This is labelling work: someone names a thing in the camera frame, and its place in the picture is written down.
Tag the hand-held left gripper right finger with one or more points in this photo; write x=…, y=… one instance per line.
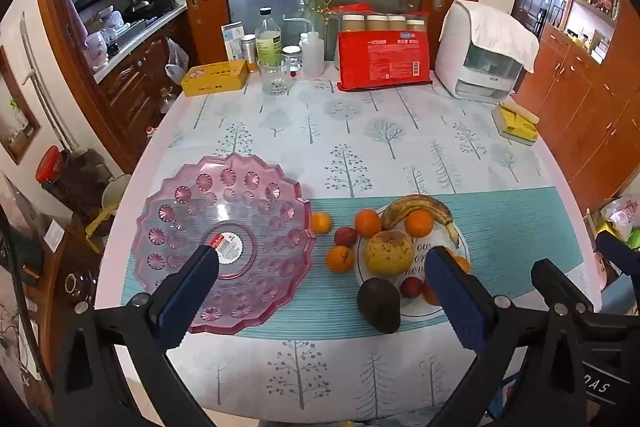
x=457, y=302

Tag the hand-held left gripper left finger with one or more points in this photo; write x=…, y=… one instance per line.
x=192, y=292

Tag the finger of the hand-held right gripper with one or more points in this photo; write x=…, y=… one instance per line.
x=557, y=282
x=617, y=254

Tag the small red fruit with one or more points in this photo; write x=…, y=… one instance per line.
x=411, y=287
x=345, y=236

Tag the dark avocado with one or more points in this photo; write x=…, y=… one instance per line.
x=379, y=304

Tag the yellow brown-spotted pear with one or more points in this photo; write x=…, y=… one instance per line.
x=389, y=253

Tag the pink plastic fruit bowl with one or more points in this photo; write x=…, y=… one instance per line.
x=225, y=207

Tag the overripe banana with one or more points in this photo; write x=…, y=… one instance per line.
x=415, y=205

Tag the white enamel pot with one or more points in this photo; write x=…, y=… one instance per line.
x=114, y=194

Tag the wooden sideboard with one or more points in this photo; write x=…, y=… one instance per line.
x=585, y=102

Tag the yellow tissue pack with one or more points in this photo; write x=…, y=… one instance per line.
x=515, y=124

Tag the clear plastic bottle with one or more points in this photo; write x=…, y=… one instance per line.
x=167, y=99

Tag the yellow rectangular box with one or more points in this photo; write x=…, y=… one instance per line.
x=212, y=79

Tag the wooden kitchen base cabinet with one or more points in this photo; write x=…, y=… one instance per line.
x=135, y=77

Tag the clear drinking glass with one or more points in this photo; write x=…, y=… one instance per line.
x=274, y=79

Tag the hanging plastic bag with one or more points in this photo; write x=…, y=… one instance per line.
x=175, y=62

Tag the white countertop appliance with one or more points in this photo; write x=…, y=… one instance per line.
x=460, y=57

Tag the metal can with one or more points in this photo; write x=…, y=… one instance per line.
x=248, y=52

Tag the small glass jar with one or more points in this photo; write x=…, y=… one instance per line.
x=292, y=59

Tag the blue and white carton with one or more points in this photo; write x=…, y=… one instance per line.
x=232, y=42

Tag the red package of jars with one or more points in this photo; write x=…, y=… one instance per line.
x=382, y=57

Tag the white cloth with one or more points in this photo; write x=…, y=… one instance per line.
x=500, y=24

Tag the clear bottle with green label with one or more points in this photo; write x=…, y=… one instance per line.
x=269, y=42

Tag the white floral kettle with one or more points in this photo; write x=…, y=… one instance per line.
x=97, y=46

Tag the white squeeze bottle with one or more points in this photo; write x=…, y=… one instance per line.
x=312, y=54

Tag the black wok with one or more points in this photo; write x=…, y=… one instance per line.
x=140, y=5

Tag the wooden wall niche frame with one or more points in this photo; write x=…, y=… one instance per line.
x=32, y=127

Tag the metal wall pipe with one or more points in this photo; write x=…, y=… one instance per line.
x=39, y=62

